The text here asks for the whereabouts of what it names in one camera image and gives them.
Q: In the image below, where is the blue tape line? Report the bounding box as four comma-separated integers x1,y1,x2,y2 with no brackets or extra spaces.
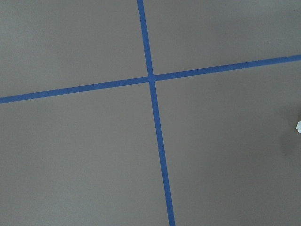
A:
0,54,301,105

